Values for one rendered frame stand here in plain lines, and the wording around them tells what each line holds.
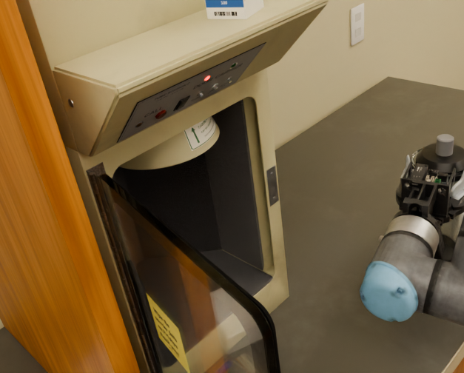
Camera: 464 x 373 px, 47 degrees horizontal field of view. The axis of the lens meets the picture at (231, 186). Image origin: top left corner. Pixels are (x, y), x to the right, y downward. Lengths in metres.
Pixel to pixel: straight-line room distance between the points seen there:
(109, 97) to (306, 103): 1.19
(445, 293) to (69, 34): 0.54
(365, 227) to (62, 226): 0.81
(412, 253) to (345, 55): 1.10
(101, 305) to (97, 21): 0.30
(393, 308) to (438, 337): 0.26
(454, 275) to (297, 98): 0.97
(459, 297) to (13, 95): 0.56
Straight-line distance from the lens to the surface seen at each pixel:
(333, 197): 1.30
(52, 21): 0.58
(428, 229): 0.81
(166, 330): 0.64
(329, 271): 1.10
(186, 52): 0.54
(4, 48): 0.46
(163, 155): 0.74
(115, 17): 0.62
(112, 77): 0.51
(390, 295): 0.73
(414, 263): 0.75
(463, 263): 0.75
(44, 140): 0.49
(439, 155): 0.99
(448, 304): 0.74
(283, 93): 1.55
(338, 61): 1.75
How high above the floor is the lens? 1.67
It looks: 32 degrees down
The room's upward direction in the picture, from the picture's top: 9 degrees counter-clockwise
